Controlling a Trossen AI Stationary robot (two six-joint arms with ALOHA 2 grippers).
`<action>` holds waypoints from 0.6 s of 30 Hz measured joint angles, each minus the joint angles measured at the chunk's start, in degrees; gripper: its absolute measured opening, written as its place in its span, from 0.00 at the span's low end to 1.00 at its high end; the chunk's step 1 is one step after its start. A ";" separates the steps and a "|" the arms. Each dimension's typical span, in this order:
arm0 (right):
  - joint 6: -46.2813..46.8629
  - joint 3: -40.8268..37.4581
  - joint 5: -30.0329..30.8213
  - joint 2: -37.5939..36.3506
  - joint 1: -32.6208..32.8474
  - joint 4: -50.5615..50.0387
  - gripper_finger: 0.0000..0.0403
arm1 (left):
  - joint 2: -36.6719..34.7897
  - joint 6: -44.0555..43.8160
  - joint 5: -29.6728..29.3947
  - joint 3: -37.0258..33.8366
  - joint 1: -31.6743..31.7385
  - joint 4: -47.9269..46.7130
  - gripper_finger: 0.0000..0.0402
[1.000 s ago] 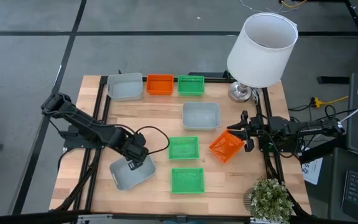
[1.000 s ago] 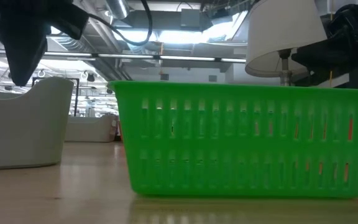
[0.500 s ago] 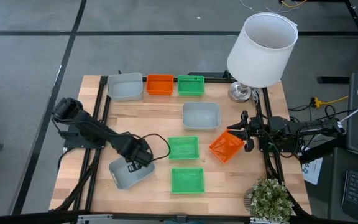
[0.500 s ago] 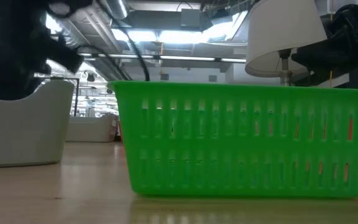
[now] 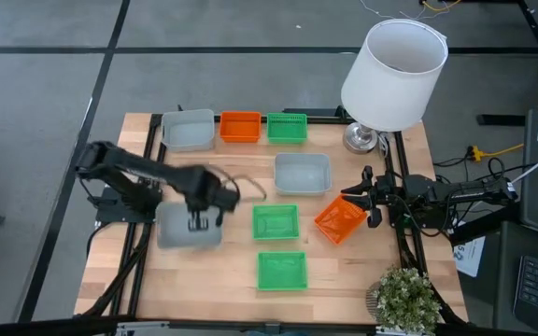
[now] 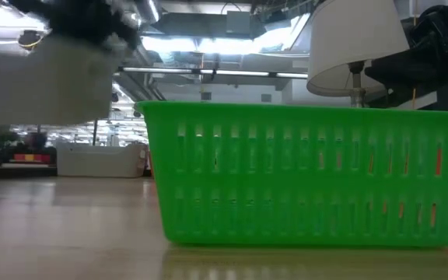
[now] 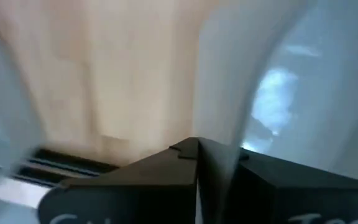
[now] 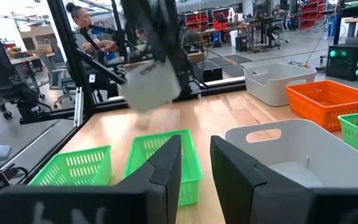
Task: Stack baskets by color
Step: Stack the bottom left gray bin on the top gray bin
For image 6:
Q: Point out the long ceiling light bar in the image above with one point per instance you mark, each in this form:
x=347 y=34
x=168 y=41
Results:
x=208 y=72

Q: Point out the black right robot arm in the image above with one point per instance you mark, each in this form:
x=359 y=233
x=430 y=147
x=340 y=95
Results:
x=422 y=58

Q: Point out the silver lamp base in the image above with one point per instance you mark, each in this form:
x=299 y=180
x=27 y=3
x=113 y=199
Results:
x=357 y=89

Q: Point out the green slotted plastic basket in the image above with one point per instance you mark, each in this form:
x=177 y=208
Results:
x=305 y=221

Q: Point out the grey plastic bin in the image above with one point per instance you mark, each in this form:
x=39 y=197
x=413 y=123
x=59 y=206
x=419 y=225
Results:
x=99 y=161
x=41 y=81

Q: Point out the red and yellow box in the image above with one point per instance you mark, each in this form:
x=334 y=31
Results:
x=31 y=158

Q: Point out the white lamp shade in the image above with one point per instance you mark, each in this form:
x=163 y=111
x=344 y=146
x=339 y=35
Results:
x=352 y=39

